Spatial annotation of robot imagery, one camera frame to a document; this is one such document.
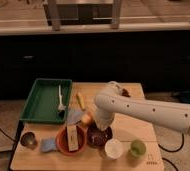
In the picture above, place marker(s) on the wooden block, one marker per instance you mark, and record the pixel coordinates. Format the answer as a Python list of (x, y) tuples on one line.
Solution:
[(72, 138)]

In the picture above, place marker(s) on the purple bowl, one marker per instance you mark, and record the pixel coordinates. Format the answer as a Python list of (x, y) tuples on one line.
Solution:
[(97, 138)]

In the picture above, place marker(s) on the blue sponge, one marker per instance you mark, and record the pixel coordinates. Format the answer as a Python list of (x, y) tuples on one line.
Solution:
[(48, 145)]

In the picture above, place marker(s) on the orange bowl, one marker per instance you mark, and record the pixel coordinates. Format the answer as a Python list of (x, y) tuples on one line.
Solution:
[(62, 141)]

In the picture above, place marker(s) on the small metal cup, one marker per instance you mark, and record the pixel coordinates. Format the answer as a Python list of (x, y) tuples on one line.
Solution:
[(28, 140)]

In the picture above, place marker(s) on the red-brown grapes bunch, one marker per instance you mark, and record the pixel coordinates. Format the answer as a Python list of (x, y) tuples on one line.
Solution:
[(125, 93)]

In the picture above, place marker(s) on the yellow toy food piece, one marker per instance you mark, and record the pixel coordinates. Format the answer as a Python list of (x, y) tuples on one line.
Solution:
[(87, 119)]

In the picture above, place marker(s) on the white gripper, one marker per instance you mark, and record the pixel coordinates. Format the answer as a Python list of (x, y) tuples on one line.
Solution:
[(103, 119)]

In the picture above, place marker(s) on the white frame stand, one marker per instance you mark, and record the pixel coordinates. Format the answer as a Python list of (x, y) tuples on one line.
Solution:
[(82, 12)]

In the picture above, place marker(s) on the light blue cloth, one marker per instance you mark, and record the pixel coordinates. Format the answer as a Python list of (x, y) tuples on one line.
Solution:
[(74, 116)]

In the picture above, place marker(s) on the green plastic tray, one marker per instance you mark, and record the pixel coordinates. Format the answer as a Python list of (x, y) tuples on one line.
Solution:
[(42, 103)]

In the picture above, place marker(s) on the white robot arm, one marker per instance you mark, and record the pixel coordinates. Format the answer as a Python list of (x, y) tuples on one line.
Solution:
[(109, 101)]

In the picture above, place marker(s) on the white cup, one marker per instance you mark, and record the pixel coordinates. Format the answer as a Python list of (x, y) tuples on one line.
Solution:
[(113, 148)]

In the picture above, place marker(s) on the green cup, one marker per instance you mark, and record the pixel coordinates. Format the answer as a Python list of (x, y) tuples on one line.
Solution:
[(137, 148)]

